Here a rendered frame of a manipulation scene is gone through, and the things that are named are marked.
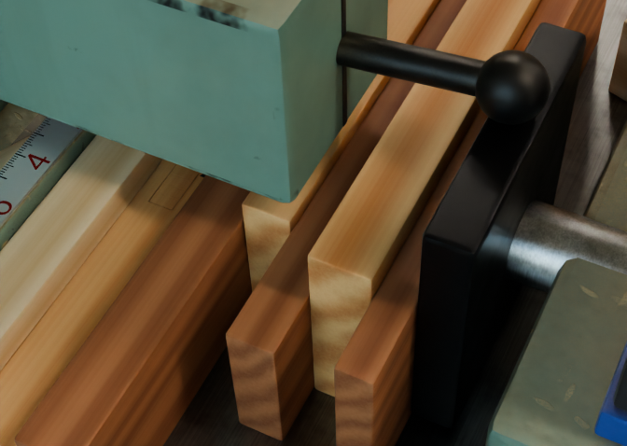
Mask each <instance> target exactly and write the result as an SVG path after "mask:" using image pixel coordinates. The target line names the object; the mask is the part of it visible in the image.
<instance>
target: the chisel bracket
mask: <svg viewBox="0 0 627 446"><path fill-rule="evenodd" d="M387 16H388V0H0V100H3V101H5V102H8V103H11V104H14V105H17V106H20V107H22V108H25V109H28V110H31V111H33V112H36V113H38V114H41V115H43V116H46V117H49V118H53V119H56V120H58V121H60V122H63V123H66V124H69V125H71V126H74V127H77V128H79V129H81V130H84V131H87V132H91V133H94V134H97V135H99V136H102V137H104V138H106V139H109V140H112V141H115V142H117V143H120V144H123V145H125V146H129V147H132V148H134V149H137V150H140V151H143V152H145V153H147V154H150V155H153V156H155V157H158V158H161V159H164V160H167V161H170V162H172V163H175V164H178V165H181V166H183V167H186V168H189V169H191V170H193V171H196V172H199V173H201V174H206V175H209V176H211V177H213V178H216V179H219V180H221V181H224V182H227V183H229V184H232V185H234V186H237V187H239V188H244V189H247V190H249V191H252V192H255V193H257V194H259V195H262V196H265V197H267V198H270V199H273V200H276V201H278V202H285V203H291V202H293V201H294V200H296V198H297V197H298V195H299V193H300V191H301V190H302V188H303V187H304V185H305V184H306V182H307V181H308V179H309V178H310V176H311V175H312V173H313V172H314V170H315V168H316V166H317V165H318V163H319V162H320V160H321V159H322V158H323V157H324V155H325V154H326V152H327V150H328V149H329V147H330V146H331V144H332V142H333V141H334V139H335V138H336V136H337V135H338V133H339V132H340V130H341V128H342V127H344V125H345V124H346V122H347V119H348V118H349V117H350V115H351V114H352V112H353V111H354V109H355V107H356V106H357V104H358V103H359V101H360V100H361V98H362V97H363V95H364V94H365V92H366V91H367V89H368V87H369V85H370V84H371V82H372V81H373V79H374V78H375V77H376V76H377V74H374V73H371V72H366V71H362V70H358V69H354V68H350V67H346V66H341V65H337V62H336V54H337V49H338V46H339V44H340V41H341V39H342V38H343V37H344V35H345V34H346V32H347V31H349V32H354V33H358V34H362V35H370V36H375V37H379V38H383V39H387Z"/></svg>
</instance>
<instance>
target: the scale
mask: <svg viewBox="0 0 627 446"><path fill-rule="evenodd" d="M81 132H82V130H81V129H79V128H77V127H74V126H71V125H69V124H66V123H63V122H60V121H58V120H56V119H53V118H49V117H47V118H46V119H45V120H44V121H43V122H42V123H41V124H40V126H39V127H38V128H37V129H36V130H35V131H34V133H33V134H32V135H31V136H30V137H29V138H28V139H27V141H26V142H25V143H24V144H23V145H22V146H21V148H20V149H19V150H18V151H17V152H16V153H15V154H14V156H13V157H12V158H11V159H10V160H9V161H8V162H7V164H6V165H5V166H4V167H3V168H2V169H1V171H0V228H1V227H2V226H3V224H4V223H5V222H6V221H7V219H8V218H9V217H10V216H11V215H12V214H13V212H14V211H15V210H16V209H17V208H18V206H19V205H20V204H21V203H22V201H23V200H24V199H25V198H26V197H27V196H28V194H29V193H30V192H31V191H32V190H33V188H34V187H35V186H36V185H37V183H38V182H39V181H40V180H41V179H42V177H43V176H44V175H45V174H46V173H47V172H48V170H49V169H50V168H51V167H52V165H53V164H54V163H55V162H56V161H57V159H58V158H59V157H60V156H61V155H62V154H63V152H64V151H65V150H66V149H67V148H68V147H69V146H70V145H71V144H72V142H73V141H74V140H75V139H76V138H77V136H78V135H79V134H80V133H81Z"/></svg>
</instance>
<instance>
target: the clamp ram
mask: <svg viewBox="0 0 627 446"><path fill-rule="evenodd" d="M585 47H586V35H584V34H583V33H580V32H576V31H573V30H569V29H566V28H563V27H560V26H557V25H553V24H550V23H546V22H541V23H540V24H539V25H538V27H537V28H536V30H535V32H534V34H533V36H532V38H531V39H530V41H529V43H528V45H527V47H526V49H525V50H524V52H527V53H529V54H531V55H533V56H534V57H536V58H537V59H538V60H539V61H540V62H541V63H542V64H543V66H544V67H545V69H546V70H547V73H548V76H549V80H550V95H549V98H548V101H547V102H546V105H545V106H544V107H543V109H542V110H541V111H540V113H539V114H538V115H537V116H535V117H534V118H532V119H530V120H528V121H526V122H525V123H522V124H516V125H508V124H503V123H499V122H496V121H494V120H492V119H491V118H489V117H488V118H487V119H486V120H485V122H484V124H483V126H482V127H481V130H480V132H479V134H478V135H477V137H476V139H475V141H474V143H473V144H472V146H471V148H470V150H469V151H468V152H467V155H466V157H465V159H464V160H463V162H462V164H461V166H460V168H459V170H458V171H457V173H456V175H455V177H454V179H453V181H452V183H451V184H450V186H449V187H448V189H447V191H446V193H445V195H444V196H443V198H442V200H441V202H440V204H439V206H438V208H437V210H436V212H435V213H434V215H433V216H432V218H431V220H430V221H429V223H428V225H427V227H426V229H425V231H424V233H423V240H422V254H421V267H420V281H419V295H418V308H417V322H416V336H415V349H414V363H413V377H412V391H411V412H412V413H414V414H415V415H418V416H420V417H422V418H425V419H426V420H429V421H431V422H433V423H436V424H438V425H442V426H445V427H447V428H453V427H454V426H455V425H456V423H457V421H458V419H459V417H460V415H461V413H462V410H463V408H464V407H465V405H466V403H467V400H468V398H469V396H470V393H471V391H472V389H473V387H474V385H475V383H476V381H477V380H478V377H479V375H480V373H481V370H482V368H483V366H484V364H485V361H486V359H487V357H488V355H489V354H490V352H491V350H492V348H493V345H494V343H495V340H496V338H497V336H498V334H499V332H500V329H501V328H502V326H503V324H504V322H505V320H506V318H507V316H508V313H509V310H510V308H511V306H512V304H513V302H514V301H515V298H516V296H517V294H518V292H519V290H520V288H521V286H522V284H524V285H527V286H530V287H533V288H536V289H538V290H541V291H544V292H547V293H549V291H550V288H551V285H552V283H553V281H554V279H555V276H556V274H557V272H558V271H559V269H560V268H561V267H562V266H563V264H564V263H565V261H566V260H569V259H572V258H581V259H584V260H587V261H590V262H592V263H594V264H597V265H600V266H603V267H606V268H609V269H610V270H613V271H616V272H621V273H624V274H626V275H627V231H625V230H620V229H617V228H614V227H611V226H608V225H606V224H603V223H600V222H597V221H594V220H592V219H590V218H588V217H586V216H582V215H579V214H576V213H573V212H570V211H567V210H565V209H563V208H560V207H557V206H554V200H555V195H556V190H557V186H558V181H559V176H560V172H561V167H562V162H563V157H564V149H565V144H566V139H567V135H568V130H569V125H570V120H571V116H572V111H573V106H574V102H575V97H576V92H577V87H578V79H579V74H580V69H581V66H582V61H583V56H584V51H585Z"/></svg>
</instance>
